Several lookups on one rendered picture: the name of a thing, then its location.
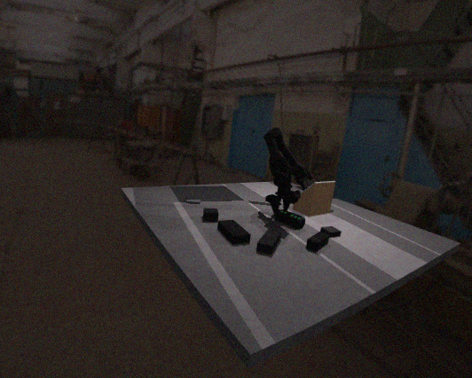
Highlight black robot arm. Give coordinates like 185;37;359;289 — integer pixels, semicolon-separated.
264;128;313;204

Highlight dark grey controller unit with green rocker switches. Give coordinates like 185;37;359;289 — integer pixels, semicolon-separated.
274;209;305;229

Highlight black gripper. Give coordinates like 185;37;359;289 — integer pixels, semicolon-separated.
265;184;293;216

